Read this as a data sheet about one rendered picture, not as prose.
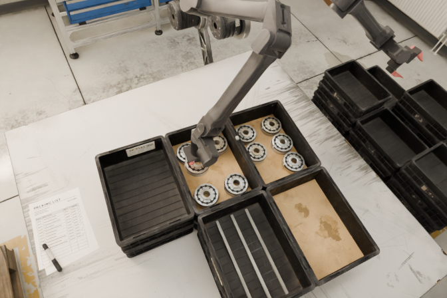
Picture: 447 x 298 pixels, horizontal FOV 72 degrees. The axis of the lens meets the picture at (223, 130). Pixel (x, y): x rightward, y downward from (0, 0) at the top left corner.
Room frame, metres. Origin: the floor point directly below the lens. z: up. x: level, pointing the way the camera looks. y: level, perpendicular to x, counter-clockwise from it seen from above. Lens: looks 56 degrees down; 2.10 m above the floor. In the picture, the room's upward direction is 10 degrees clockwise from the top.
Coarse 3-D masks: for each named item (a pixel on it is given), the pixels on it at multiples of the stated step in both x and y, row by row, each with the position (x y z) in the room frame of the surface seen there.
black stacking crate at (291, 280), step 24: (216, 216) 0.42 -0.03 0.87; (240, 216) 0.45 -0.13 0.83; (264, 216) 0.47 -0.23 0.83; (216, 240) 0.34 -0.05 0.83; (240, 240) 0.35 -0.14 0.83; (264, 240) 0.37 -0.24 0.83; (240, 264) 0.27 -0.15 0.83; (264, 264) 0.28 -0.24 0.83; (288, 264) 0.29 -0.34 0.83; (240, 288) 0.18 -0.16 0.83; (288, 288) 0.21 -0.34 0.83
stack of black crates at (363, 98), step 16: (352, 64) 1.84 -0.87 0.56; (320, 80) 1.68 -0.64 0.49; (336, 80) 1.71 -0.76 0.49; (352, 80) 1.74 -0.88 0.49; (368, 80) 1.70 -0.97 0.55; (320, 96) 1.63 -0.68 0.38; (336, 96) 1.54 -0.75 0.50; (352, 96) 1.58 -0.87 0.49; (368, 96) 1.60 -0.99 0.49; (384, 96) 1.57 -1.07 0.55; (336, 112) 1.49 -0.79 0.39; (352, 112) 1.42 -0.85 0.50; (368, 112) 1.45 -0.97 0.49; (336, 128) 1.44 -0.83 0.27
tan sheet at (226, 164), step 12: (180, 144) 0.75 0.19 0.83; (216, 144) 0.78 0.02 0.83; (228, 156) 0.73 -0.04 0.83; (216, 168) 0.66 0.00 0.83; (228, 168) 0.67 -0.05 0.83; (240, 168) 0.68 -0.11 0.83; (192, 180) 0.58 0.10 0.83; (204, 180) 0.59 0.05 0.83; (216, 180) 0.60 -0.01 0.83; (192, 192) 0.52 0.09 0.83
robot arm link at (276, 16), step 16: (192, 0) 0.94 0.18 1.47; (208, 0) 0.92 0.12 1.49; (224, 0) 0.89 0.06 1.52; (240, 0) 0.85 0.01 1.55; (272, 0) 0.78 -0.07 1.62; (208, 16) 0.97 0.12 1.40; (224, 16) 0.87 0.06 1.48; (240, 16) 0.82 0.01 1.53; (256, 16) 0.78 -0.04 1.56; (272, 16) 0.74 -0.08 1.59; (288, 16) 0.78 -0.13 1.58; (288, 32) 0.75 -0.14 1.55; (272, 48) 0.69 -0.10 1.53; (288, 48) 0.72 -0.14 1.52
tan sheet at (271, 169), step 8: (256, 120) 0.96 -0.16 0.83; (256, 128) 0.91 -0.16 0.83; (256, 136) 0.87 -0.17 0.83; (264, 136) 0.87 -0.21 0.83; (272, 136) 0.88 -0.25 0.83; (264, 144) 0.83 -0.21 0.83; (256, 152) 0.77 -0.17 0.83; (272, 152) 0.79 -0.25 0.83; (264, 160) 0.74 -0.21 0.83; (272, 160) 0.75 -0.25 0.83; (280, 160) 0.75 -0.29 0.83; (264, 168) 0.70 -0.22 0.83; (272, 168) 0.70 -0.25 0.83; (280, 168) 0.71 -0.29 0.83; (304, 168) 0.73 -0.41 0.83; (264, 176) 0.66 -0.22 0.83; (272, 176) 0.66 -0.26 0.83; (280, 176) 0.67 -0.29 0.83
